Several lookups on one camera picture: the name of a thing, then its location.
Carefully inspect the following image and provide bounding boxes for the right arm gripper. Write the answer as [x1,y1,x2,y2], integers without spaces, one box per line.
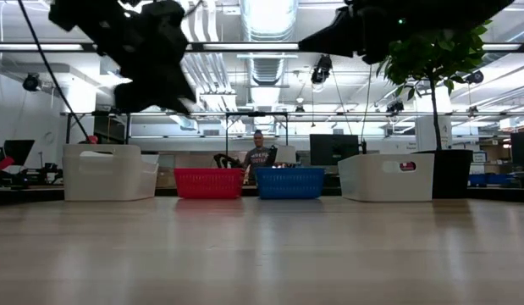
[298,0,420,65]

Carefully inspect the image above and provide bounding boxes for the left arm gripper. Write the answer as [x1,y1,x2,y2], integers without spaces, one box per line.
[98,0,197,116]

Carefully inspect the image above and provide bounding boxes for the red slotted plastic basket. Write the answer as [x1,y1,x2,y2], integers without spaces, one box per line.
[173,167,245,200]

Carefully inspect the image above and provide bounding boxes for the white plastic basket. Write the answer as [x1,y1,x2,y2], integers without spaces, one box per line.
[337,152,435,202]
[62,152,160,202]

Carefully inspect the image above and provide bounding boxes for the black ceiling spotlight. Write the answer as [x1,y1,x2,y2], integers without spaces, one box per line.
[310,54,334,86]
[465,69,486,86]
[21,72,42,93]
[385,99,405,115]

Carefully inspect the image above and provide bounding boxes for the green leafy potted tree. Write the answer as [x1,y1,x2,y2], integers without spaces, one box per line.
[375,19,494,153]

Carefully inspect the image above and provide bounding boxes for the black computer monitor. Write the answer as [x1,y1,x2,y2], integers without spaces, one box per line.
[309,133,361,167]
[510,131,524,167]

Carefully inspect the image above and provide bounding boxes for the person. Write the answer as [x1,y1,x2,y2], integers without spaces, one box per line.
[243,129,274,186]

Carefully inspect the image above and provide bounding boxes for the white monitor back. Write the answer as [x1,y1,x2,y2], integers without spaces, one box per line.
[274,145,298,166]

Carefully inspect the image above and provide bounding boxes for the black tilted monitor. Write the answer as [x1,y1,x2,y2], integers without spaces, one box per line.
[0,139,36,169]

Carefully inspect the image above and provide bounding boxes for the blue slotted plastic basket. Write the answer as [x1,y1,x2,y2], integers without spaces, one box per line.
[255,166,326,200]

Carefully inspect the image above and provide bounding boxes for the black plant pot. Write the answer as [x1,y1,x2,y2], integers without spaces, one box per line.
[413,148,475,200]

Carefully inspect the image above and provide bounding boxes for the blue storage bins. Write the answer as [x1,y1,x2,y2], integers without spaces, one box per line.
[468,172,515,188]

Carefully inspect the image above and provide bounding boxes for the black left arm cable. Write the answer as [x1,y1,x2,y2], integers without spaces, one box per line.
[16,0,93,143]

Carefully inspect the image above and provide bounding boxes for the black background metal frame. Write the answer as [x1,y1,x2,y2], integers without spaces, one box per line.
[224,110,290,169]

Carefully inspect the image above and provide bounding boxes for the black aluminium table frame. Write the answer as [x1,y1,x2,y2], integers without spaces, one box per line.
[0,186,524,206]

